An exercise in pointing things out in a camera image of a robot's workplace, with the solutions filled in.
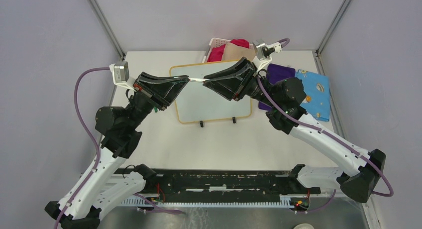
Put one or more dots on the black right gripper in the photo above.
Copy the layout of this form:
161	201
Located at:
234	87

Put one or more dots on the blue patterned cloth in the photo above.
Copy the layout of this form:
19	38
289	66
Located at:
317	100

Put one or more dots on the beige cloth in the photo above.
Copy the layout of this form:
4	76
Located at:
235	52

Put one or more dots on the white cable duct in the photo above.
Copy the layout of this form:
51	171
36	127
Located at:
284	202

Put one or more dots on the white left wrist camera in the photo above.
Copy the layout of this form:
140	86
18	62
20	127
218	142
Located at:
121	76

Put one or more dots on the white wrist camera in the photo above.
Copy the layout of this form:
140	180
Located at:
263	53
121	76

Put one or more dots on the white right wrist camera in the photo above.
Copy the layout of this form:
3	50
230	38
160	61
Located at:
263	53

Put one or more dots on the white plastic basket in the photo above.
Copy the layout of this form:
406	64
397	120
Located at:
227	50

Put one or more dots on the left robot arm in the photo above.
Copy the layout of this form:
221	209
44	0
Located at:
88	203

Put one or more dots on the white round object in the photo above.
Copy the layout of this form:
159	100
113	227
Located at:
303	226

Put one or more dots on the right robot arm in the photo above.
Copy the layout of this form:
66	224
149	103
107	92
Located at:
357	170

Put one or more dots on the purple towel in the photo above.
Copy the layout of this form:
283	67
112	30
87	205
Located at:
273	82

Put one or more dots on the yellow framed whiteboard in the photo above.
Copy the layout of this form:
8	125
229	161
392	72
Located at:
196	103

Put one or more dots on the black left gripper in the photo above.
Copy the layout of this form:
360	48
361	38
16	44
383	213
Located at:
161	94

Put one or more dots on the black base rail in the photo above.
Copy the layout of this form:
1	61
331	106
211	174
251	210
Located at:
224	186

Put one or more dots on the red cloth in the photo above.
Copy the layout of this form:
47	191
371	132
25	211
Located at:
217	47

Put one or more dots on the green whiteboard marker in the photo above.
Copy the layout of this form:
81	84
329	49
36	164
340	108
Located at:
199	80

